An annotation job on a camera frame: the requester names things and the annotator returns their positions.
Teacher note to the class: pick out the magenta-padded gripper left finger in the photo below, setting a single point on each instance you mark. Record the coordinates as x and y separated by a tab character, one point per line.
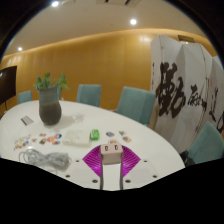
92	161

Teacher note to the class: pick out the white calligraphy folding screen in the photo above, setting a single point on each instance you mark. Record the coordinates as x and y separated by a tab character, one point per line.
186	83

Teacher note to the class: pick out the black television screen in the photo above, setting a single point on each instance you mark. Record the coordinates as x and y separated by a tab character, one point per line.
7	83

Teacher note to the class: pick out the flat grey card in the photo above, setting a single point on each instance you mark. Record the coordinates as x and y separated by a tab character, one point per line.
27	120

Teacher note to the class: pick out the round orange sticker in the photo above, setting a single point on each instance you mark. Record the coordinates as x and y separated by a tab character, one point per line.
50	139

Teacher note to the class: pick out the teal upholstered chairs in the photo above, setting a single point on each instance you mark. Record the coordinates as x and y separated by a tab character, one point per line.
136	103

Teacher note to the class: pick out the colourful sticker sheet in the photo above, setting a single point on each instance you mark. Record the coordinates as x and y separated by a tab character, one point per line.
21	142

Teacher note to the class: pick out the black bag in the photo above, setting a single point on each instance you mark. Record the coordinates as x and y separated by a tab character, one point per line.
188	160

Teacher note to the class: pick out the round colourful sticker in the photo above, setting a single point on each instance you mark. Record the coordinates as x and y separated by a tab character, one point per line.
110	134
112	141
56	142
126	139

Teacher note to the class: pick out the round ceiling lights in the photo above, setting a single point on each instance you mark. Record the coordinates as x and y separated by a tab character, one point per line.
133	21

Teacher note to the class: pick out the potted plant in grey vase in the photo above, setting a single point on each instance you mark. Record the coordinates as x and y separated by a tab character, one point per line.
50	106

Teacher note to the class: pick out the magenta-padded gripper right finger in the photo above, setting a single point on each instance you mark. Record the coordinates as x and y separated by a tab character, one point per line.
130	161

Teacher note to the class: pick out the round blue sticker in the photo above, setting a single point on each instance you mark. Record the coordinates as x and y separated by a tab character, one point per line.
57	136

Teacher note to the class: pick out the small colourful sticker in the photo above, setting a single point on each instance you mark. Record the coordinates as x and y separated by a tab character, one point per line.
42	134
42	141
122	133

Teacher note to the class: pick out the small green box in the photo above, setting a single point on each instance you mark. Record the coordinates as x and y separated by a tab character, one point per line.
94	134

